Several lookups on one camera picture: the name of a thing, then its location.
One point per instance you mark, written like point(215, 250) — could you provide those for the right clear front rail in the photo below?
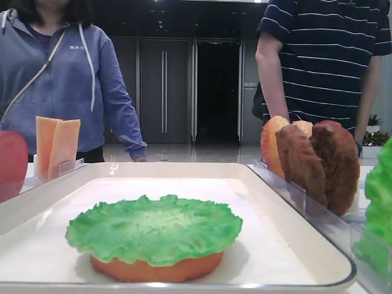
point(343, 231)

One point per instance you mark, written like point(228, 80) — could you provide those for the thin brown meat patty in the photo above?
point(300, 163)

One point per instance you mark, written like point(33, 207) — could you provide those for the left clear front rail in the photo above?
point(14, 188)

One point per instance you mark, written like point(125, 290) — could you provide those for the dark brown meat patty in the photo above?
point(337, 149)

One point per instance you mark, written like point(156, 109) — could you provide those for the right orange cheese slice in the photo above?
point(64, 149)

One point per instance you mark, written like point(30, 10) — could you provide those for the golden bun half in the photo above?
point(305, 126)

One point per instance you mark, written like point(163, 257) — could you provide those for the clear rail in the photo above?
point(14, 188)
point(343, 231)

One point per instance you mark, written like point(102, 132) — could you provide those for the person in striped shirt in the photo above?
point(321, 60)

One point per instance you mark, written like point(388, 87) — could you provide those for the orange cheese slice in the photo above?
point(45, 130)
point(64, 149)

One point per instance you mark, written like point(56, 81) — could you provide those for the sesame bun top half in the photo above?
point(268, 144)

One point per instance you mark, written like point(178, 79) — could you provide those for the flat green lettuce leaf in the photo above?
point(159, 232)

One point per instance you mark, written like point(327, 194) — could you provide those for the bun bottom under lettuce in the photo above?
point(141, 271)

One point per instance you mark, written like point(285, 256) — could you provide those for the left orange cheese slice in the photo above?
point(45, 130)

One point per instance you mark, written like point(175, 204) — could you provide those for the person in blue hoodie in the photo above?
point(55, 63)

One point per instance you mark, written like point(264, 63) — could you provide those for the potted plant in background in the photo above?
point(374, 139)

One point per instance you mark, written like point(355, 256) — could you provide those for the left red tomato slice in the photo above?
point(14, 157)

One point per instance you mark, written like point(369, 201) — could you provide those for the upright green lettuce leaf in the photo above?
point(375, 211)

